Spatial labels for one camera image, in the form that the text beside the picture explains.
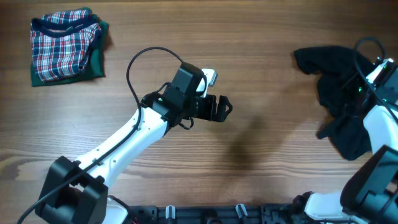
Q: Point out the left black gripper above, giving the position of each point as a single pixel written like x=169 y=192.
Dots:
x=208 y=112

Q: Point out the black t-shirt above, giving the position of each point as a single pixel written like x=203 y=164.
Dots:
x=343 y=93

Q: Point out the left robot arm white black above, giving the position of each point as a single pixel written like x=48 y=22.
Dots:
x=78 y=191

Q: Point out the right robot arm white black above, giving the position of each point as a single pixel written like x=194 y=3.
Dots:
x=366 y=197

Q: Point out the green folded shirt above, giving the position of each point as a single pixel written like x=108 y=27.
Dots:
x=96 y=63

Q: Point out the plaid folded shirt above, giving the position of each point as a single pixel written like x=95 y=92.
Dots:
x=59 y=43

